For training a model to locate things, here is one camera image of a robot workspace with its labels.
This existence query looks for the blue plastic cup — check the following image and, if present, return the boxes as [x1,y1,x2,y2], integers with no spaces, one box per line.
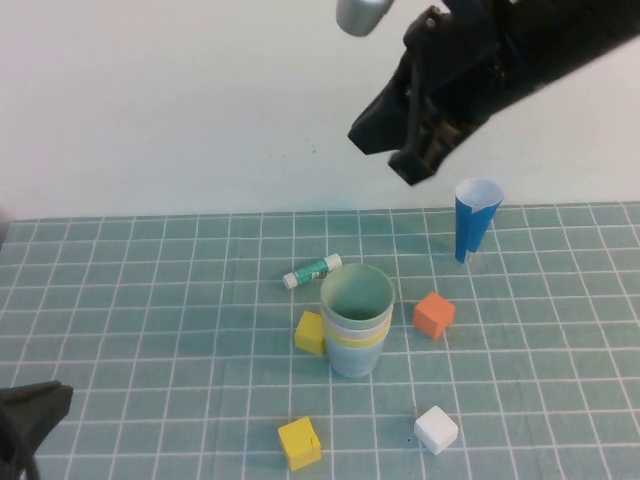
[325,339,388,380]

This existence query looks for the yellow cube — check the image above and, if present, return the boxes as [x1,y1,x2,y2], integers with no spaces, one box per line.
[293,310,328,357]
[277,416,321,472]

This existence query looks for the blue paper cone cup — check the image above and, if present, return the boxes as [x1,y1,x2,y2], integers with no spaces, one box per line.
[453,178,505,264]

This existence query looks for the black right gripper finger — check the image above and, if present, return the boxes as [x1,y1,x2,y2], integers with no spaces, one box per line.
[347,72,420,156]
[387,142,447,188]

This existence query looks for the orange cube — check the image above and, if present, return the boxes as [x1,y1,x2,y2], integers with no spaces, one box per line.
[412,292,457,342]

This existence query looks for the green white glue stick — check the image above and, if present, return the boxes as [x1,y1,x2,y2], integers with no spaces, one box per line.
[281,252,343,290]

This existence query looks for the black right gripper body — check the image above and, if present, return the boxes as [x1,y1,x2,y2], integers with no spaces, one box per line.
[399,0,509,151]

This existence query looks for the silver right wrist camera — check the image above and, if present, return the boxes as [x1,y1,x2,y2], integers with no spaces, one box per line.
[335,0,394,38]

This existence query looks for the white cube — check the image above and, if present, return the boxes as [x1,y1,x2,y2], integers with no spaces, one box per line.
[413,405,460,457]

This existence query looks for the pink plastic cup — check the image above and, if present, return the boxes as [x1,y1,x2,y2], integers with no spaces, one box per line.
[321,317,393,342]

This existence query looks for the yellow plastic cup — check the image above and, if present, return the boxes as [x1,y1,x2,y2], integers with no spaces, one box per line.
[323,328,391,351]

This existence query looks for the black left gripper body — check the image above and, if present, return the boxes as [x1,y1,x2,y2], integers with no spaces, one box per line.
[0,379,75,480]

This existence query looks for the green plastic cup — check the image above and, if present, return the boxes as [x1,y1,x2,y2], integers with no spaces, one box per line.
[320,263,398,332]

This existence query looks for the green checked tablecloth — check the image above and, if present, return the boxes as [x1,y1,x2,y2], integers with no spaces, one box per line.
[0,201,640,480]

